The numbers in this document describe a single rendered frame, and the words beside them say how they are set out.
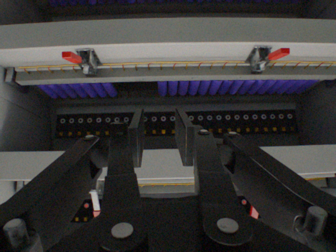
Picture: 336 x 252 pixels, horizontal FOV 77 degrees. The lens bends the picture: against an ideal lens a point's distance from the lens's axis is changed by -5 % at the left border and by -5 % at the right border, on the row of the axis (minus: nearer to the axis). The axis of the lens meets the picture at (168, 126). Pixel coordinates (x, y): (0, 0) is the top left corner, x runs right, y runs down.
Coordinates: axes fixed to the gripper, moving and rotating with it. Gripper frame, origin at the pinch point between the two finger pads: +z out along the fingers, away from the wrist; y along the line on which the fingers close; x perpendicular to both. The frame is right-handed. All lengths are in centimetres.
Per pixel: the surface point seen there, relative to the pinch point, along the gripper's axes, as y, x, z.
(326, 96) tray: 34.1, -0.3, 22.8
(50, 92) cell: -20.9, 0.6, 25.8
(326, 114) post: 34.4, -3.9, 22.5
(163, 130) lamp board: 1.3, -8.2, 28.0
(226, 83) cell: 12.7, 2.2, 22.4
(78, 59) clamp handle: -10.3, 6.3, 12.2
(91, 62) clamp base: -9.7, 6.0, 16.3
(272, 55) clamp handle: 15.1, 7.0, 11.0
